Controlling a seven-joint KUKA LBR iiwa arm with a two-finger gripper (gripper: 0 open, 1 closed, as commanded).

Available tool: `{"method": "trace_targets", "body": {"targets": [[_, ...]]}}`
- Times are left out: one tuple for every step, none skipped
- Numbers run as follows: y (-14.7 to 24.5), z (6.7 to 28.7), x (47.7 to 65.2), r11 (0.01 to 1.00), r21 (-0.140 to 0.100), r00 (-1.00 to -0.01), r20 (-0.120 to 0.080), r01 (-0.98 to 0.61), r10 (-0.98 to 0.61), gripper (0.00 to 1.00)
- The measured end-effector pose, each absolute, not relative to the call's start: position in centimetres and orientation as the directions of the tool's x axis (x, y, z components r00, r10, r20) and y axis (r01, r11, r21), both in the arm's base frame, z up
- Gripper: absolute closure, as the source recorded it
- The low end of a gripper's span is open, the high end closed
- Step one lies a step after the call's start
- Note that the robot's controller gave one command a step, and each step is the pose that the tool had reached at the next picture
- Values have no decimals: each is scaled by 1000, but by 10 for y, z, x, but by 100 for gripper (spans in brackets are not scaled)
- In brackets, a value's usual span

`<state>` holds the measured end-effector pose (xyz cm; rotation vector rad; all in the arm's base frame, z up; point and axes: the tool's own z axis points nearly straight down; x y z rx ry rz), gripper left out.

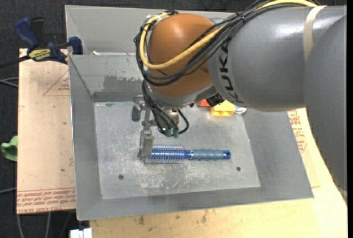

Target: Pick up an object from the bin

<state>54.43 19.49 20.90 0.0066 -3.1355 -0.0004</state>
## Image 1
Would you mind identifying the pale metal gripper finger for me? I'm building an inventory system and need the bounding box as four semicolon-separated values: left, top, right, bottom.
145;135;154;160
137;132;146;161

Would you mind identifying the grey metal bin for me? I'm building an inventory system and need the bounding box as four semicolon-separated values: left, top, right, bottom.
65;4;314;221

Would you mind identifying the blue round hairbrush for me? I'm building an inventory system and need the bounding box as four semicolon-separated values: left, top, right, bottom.
144;144;231;165

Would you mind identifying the yellow toy block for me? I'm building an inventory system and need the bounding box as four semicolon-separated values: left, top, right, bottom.
210;100;236;117

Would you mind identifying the brown cardboard board, red print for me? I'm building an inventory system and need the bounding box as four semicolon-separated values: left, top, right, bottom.
17;48;308;215

